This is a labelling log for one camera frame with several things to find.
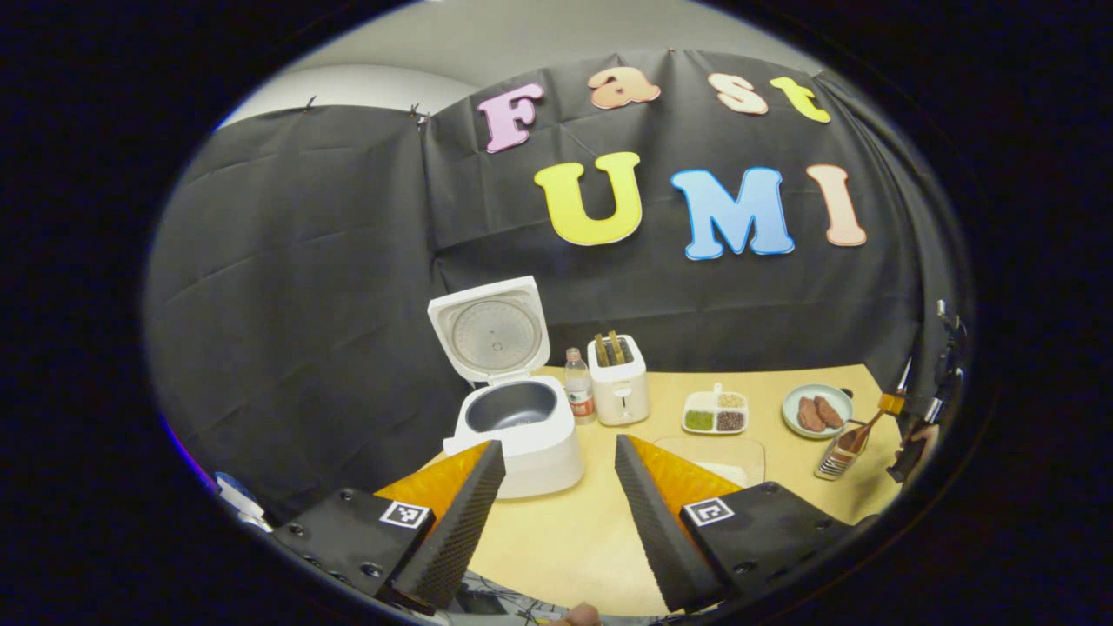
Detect pale green round plate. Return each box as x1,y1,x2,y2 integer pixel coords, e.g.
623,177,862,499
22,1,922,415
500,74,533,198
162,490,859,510
782,383,855,440

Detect brown wooden spoon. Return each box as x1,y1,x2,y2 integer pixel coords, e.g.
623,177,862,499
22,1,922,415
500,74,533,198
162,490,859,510
837,409,890,455

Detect white toaster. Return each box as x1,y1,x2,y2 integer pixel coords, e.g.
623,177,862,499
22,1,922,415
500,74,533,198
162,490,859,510
588,333,651,427

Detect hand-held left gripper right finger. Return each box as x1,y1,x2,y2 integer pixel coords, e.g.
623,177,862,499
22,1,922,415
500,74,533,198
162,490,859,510
614,435,857,614

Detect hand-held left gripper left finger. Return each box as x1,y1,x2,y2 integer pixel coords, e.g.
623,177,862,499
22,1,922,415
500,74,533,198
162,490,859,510
270,439,507,612

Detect black backdrop cloth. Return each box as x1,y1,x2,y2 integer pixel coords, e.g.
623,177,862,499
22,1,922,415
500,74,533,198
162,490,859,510
143,48,970,523

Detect white divided bean dish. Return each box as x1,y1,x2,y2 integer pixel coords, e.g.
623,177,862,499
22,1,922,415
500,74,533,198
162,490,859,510
682,383,750,436

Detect clear plastic water bottle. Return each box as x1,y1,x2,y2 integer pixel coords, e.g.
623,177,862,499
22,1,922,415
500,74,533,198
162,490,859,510
564,348,598,425

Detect metal chopstick holder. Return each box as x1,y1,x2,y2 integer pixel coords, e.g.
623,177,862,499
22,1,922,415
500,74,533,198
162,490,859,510
815,422,871,482

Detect white paper sheet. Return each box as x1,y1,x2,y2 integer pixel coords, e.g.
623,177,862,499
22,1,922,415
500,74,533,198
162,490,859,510
214,471,272,532

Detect white rice cooker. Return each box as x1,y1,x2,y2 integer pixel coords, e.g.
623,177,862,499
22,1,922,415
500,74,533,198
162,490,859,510
428,276,585,499

